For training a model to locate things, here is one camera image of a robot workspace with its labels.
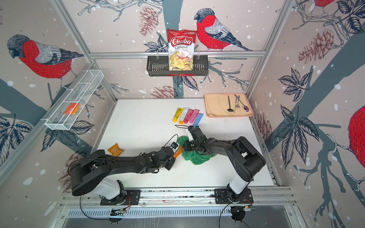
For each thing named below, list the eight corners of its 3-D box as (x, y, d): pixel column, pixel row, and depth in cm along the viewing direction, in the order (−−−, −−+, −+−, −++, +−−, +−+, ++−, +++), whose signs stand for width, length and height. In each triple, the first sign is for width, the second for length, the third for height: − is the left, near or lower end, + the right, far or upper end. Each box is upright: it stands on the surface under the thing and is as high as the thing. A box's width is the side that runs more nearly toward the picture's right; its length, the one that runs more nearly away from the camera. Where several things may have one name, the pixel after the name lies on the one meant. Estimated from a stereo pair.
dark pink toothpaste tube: (182, 122, 108) (182, 120, 106) (188, 109, 116) (188, 108, 114) (187, 123, 107) (187, 122, 105) (193, 111, 115) (193, 109, 113)
